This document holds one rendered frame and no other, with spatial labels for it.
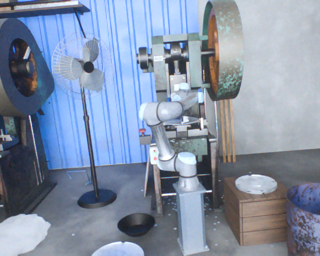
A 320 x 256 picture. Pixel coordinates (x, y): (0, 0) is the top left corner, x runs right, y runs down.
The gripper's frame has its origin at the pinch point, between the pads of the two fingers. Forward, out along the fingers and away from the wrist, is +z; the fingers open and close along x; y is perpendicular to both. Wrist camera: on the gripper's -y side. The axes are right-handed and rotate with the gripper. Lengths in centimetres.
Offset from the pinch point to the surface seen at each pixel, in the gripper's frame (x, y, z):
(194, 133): 5.7, 11.4, 16.9
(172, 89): 28.4, -3.9, -15.4
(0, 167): -6, -152, 25
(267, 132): 103, 125, 106
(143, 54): 42, -26, -43
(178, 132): 4.6, -2.2, 13.3
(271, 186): -55, 56, 21
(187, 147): -5.9, 4.0, 20.9
